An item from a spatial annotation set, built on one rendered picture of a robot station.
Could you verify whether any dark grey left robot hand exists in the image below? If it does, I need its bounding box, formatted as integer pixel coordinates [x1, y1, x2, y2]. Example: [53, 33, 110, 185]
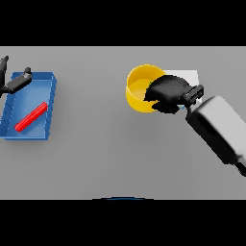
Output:
[0, 55, 34, 99]

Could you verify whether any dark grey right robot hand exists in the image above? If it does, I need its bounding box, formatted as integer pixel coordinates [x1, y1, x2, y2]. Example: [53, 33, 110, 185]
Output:
[142, 74, 205, 115]

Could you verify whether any yellow bowl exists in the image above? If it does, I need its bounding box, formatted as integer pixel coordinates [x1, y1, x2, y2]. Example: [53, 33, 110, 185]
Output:
[125, 63, 167, 113]

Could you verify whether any pale square measuring scale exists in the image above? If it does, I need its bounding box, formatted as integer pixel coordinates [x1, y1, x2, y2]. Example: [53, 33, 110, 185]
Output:
[162, 69, 204, 110]

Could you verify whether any red beaker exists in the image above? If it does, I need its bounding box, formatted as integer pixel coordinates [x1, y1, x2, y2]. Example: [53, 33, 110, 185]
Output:
[14, 101, 49, 133]

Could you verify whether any blue tray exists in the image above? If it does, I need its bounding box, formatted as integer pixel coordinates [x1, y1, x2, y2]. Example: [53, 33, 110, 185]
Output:
[0, 71, 58, 141]

